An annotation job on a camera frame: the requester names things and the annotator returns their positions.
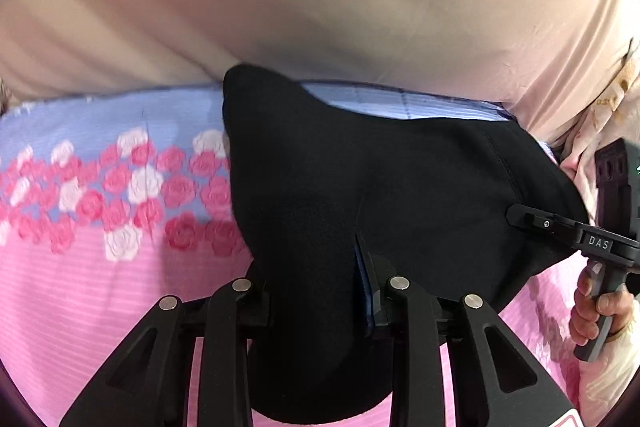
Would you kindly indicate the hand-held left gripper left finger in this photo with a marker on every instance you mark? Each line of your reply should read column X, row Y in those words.
column 257, row 309

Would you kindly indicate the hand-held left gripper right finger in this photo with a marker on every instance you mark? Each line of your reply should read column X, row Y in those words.
column 365, row 292

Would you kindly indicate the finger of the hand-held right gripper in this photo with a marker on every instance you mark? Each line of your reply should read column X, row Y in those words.
column 542, row 222

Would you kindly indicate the black pants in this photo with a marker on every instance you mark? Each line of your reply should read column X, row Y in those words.
column 350, row 167

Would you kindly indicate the person's right forearm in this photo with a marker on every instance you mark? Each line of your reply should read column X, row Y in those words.
column 620, row 372

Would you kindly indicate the person's right hand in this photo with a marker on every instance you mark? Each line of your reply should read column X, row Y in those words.
column 587, row 322

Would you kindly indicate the cream printed pyjama top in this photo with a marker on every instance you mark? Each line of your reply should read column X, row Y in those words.
column 585, row 142

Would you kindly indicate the pink floral blanket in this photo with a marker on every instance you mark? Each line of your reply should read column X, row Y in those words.
column 100, row 257

